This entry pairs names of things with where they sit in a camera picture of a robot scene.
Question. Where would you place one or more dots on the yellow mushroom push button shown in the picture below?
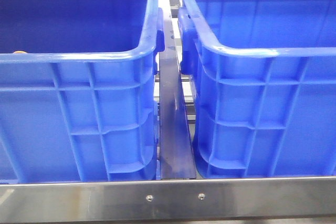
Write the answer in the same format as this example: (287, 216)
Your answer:
(19, 52)

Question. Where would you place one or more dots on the large blue crate left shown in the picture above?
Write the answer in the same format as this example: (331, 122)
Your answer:
(79, 105)

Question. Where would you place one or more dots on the large blue crate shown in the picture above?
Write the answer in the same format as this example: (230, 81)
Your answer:
(79, 105)
(263, 83)

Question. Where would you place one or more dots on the large blue crate right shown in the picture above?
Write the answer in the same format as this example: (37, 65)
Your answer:
(263, 83)

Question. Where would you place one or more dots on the metal divider rail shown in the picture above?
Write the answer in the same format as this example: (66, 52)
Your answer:
(176, 153)

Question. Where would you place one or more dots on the left rail screw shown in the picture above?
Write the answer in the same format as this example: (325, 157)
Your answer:
(149, 198)

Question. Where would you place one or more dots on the rail screw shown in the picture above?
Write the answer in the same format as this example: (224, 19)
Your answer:
(149, 198)
(201, 196)

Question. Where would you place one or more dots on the right rail screw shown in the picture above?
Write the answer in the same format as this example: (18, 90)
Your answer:
(201, 196)

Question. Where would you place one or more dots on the stainless steel front rail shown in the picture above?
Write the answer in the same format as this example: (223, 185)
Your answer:
(172, 200)

